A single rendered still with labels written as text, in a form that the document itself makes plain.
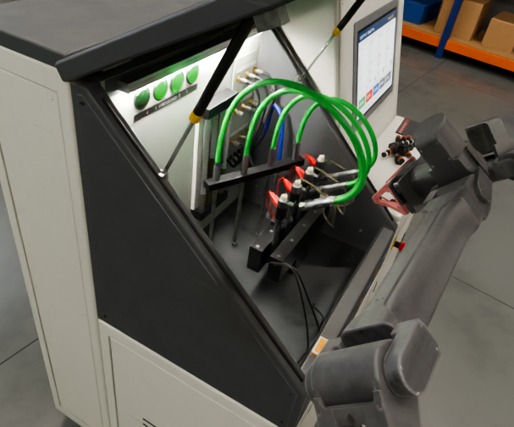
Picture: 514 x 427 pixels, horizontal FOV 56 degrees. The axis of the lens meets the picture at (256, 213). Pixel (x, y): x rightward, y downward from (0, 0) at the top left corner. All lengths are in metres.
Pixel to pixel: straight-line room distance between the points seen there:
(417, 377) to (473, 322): 2.37
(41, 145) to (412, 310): 0.83
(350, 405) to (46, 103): 0.80
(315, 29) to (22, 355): 1.74
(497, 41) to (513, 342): 4.26
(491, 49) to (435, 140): 5.67
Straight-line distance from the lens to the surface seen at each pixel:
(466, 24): 6.46
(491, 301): 2.98
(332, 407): 0.47
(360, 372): 0.43
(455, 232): 0.66
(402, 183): 0.84
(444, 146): 0.76
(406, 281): 0.53
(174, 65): 1.07
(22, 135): 1.15
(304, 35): 1.44
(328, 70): 1.43
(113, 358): 1.46
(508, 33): 6.39
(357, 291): 1.29
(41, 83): 1.02
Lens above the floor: 1.84
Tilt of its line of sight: 38 degrees down
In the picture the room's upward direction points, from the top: 9 degrees clockwise
